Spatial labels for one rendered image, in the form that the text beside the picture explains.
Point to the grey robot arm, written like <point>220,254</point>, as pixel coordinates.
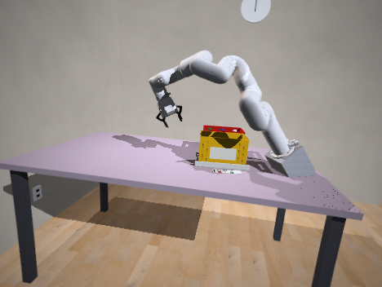
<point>259,115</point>

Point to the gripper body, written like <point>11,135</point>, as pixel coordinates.
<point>162,103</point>

